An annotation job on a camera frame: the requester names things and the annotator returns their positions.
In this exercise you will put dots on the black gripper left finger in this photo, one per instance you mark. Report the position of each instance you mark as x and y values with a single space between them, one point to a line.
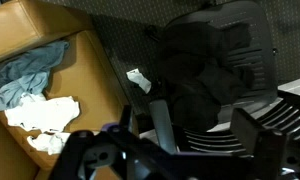
90 156

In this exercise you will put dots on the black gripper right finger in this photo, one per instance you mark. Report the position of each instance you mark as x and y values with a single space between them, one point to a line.
266 150

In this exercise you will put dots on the black trousers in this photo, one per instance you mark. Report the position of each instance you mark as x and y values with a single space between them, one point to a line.
196 76

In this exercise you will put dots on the blue shirt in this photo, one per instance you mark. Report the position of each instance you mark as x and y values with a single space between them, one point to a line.
23 73

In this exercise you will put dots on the black office chair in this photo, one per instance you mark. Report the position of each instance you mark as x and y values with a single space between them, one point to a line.
253 43

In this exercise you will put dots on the crumpled white cloth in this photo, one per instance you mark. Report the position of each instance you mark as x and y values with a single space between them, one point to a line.
43 113

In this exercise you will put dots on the white radiator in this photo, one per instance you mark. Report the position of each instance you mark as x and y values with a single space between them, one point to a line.
296 87

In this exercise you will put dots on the tan leather armchair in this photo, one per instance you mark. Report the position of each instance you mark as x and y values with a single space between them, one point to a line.
90 80

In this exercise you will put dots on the small white rag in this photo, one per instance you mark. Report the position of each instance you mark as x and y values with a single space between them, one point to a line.
140 80

